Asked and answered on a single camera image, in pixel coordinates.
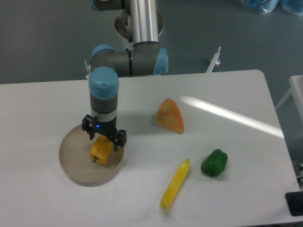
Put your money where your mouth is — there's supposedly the white left base bracket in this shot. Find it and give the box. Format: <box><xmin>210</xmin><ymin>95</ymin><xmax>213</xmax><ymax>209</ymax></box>
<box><xmin>84</xmin><ymin>60</ymin><xmax>91</xmax><ymax>79</ymax></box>

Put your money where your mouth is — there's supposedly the yellow corn cob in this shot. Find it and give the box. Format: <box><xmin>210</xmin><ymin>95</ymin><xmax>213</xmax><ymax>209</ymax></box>
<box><xmin>159</xmin><ymin>159</ymin><xmax>191</xmax><ymax>210</ymax></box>

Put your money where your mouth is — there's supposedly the orange triangular pastry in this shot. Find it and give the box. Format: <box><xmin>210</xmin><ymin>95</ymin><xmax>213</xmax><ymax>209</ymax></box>
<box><xmin>156</xmin><ymin>98</ymin><xmax>185</xmax><ymax>134</ymax></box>

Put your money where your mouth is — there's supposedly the beige round plate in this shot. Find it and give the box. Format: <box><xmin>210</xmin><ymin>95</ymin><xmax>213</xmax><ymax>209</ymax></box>
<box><xmin>59</xmin><ymin>125</ymin><xmax>124</xmax><ymax>186</ymax></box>

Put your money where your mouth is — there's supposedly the white right base bracket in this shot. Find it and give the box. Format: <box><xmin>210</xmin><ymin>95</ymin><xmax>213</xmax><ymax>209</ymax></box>
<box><xmin>206</xmin><ymin>46</ymin><xmax>221</xmax><ymax>73</ymax></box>

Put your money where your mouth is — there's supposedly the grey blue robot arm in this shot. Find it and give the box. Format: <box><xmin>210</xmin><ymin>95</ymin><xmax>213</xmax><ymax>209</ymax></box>
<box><xmin>81</xmin><ymin>0</ymin><xmax>169</xmax><ymax>150</ymax></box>

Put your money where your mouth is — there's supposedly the white base bracket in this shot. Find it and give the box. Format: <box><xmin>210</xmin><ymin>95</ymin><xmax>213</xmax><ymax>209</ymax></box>
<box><xmin>84</xmin><ymin>60</ymin><xmax>91</xmax><ymax>79</ymax></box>
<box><xmin>206</xmin><ymin>46</ymin><xmax>221</xmax><ymax>73</ymax></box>

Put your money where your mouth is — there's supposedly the green bell pepper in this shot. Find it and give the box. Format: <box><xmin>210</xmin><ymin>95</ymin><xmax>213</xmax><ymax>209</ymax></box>
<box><xmin>200</xmin><ymin>149</ymin><xmax>228</xmax><ymax>177</ymax></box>

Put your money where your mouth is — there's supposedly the white side table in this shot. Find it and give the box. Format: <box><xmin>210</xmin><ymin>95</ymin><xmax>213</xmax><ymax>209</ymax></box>
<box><xmin>275</xmin><ymin>75</ymin><xmax>303</xmax><ymax>112</ymax></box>

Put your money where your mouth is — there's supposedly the blue plastic bag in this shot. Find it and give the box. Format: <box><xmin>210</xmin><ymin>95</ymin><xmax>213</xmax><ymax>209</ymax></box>
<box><xmin>280</xmin><ymin>0</ymin><xmax>303</xmax><ymax>16</ymax></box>
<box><xmin>239</xmin><ymin>0</ymin><xmax>279</xmax><ymax>14</ymax></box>

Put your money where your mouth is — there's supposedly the yellow bell pepper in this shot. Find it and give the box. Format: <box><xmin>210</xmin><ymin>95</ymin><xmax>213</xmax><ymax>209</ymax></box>
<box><xmin>90</xmin><ymin>135</ymin><xmax>113</xmax><ymax>165</ymax></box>

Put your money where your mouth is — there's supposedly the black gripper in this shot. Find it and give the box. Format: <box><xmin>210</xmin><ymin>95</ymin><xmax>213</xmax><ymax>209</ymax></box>
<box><xmin>81</xmin><ymin>114</ymin><xmax>127</xmax><ymax>151</ymax></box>

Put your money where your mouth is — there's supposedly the black device at edge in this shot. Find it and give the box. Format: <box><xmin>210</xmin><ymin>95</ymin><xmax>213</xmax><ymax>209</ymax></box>
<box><xmin>285</xmin><ymin>191</ymin><xmax>303</xmax><ymax>217</ymax></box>

